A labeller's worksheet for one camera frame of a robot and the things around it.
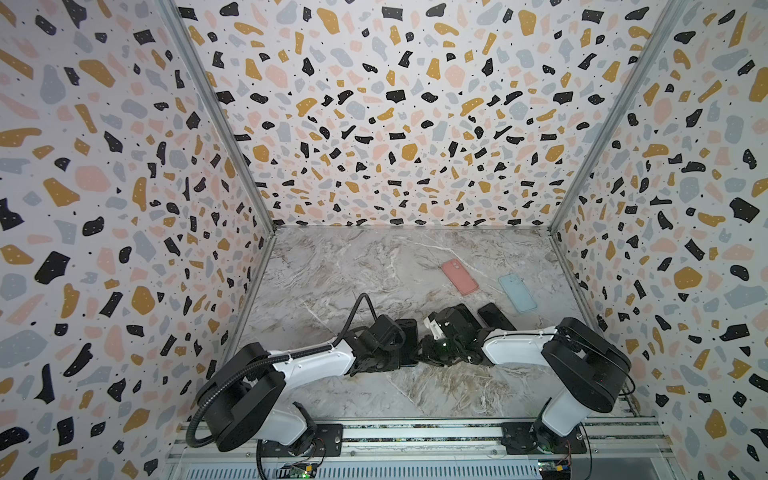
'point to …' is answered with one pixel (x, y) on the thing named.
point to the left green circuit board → (298, 471)
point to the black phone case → (408, 352)
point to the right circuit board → (555, 469)
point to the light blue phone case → (518, 292)
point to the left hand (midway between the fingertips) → (403, 359)
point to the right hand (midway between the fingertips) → (407, 354)
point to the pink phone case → (461, 278)
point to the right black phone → (494, 318)
